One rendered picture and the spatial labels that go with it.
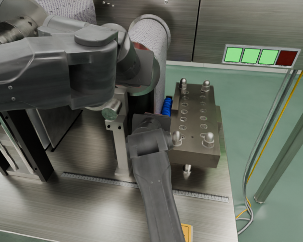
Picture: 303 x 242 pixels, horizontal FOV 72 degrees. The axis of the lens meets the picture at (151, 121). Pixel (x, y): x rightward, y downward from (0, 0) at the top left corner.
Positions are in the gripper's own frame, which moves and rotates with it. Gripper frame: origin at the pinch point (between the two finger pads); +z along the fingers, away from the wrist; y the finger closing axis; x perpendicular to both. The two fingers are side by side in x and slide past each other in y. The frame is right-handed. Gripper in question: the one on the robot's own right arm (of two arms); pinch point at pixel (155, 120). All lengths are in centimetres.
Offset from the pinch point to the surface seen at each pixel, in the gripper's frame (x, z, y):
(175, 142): -5.3, -2.9, 6.8
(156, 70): 14.7, -10.1, 0.4
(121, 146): -8.3, -3.8, -9.1
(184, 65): 28, 281, 6
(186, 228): -24.5, -14.2, 12.2
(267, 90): 2, 242, 120
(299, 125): -7, 58, 71
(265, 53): 23.9, 20.8, 34.5
